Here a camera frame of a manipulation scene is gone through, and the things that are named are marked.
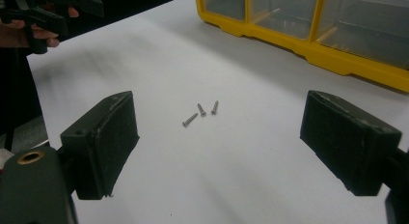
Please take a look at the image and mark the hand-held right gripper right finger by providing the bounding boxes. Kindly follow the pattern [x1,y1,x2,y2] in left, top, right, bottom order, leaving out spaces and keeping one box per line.
[299,90,403,197]

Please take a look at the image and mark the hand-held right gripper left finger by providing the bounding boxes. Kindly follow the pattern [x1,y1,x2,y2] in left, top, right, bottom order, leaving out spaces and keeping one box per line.
[59,90,141,201]

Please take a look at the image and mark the yellow black organizer case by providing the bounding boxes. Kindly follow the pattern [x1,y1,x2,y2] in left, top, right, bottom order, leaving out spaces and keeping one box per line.
[192,0,409,94]

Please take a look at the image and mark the white table cover sheet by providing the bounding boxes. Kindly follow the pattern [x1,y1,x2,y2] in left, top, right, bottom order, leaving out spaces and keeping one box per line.
[26,0,409,224]

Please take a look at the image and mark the set of clear organizer bins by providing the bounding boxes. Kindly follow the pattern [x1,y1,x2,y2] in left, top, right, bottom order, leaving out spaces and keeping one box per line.
[203,0,409,70]

